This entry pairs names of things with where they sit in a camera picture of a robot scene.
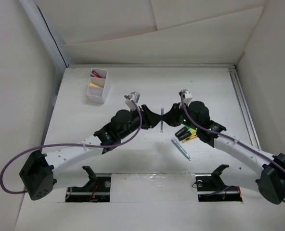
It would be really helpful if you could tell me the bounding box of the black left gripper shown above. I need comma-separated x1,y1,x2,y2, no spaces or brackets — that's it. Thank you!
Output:
119,105,162,140

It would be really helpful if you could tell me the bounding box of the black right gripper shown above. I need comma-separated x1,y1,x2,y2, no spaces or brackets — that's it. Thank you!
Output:
162,103,200,131

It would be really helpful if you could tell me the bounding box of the blue clear pen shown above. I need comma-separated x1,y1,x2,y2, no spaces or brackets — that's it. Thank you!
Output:
160,107,164,133

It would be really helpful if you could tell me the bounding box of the black marker green cap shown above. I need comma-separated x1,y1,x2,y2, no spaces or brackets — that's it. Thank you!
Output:
175,126,188,137

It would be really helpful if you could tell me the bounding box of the black marker yellow cap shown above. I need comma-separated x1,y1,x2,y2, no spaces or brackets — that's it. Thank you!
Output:
178,128,196,141

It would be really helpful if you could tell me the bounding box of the yellow highlighter clear cap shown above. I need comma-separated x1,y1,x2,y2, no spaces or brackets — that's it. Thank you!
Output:
89,83,102,88

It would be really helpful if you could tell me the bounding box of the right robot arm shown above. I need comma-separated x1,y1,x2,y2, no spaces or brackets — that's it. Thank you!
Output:
162,101,285,205

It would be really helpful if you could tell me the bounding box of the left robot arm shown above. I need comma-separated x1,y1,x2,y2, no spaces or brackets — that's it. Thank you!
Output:
19,105,162,201

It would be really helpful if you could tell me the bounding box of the light blue pen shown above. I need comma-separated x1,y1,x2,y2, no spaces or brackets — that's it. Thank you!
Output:
171,138,191,161

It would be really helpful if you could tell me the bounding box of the white three-compartment organizer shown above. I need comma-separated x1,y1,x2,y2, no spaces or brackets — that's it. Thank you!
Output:
86,68,110,104

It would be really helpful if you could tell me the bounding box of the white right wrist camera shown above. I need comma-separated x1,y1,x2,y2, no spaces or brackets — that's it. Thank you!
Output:
179,90,193,106

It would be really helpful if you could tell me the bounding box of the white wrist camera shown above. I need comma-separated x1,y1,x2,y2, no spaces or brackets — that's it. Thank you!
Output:
179,90,193,106
125,91,140,110

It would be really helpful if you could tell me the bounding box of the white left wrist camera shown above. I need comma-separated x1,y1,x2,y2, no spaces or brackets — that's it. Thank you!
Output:
125,91,140,110

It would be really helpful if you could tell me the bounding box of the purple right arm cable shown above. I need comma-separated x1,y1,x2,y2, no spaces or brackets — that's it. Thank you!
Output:
180,91,285,206

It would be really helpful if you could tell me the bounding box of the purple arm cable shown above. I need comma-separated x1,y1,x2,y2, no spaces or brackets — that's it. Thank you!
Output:
180,91,285,206
0,95,143,202

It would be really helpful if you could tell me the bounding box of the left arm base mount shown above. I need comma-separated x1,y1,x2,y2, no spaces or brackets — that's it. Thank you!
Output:
65,166,112,203

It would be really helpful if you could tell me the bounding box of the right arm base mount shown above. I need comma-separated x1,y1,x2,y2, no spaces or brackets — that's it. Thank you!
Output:
192,165,243,202

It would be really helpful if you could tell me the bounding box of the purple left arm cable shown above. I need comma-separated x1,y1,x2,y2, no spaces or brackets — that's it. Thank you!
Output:
0,95,143,202

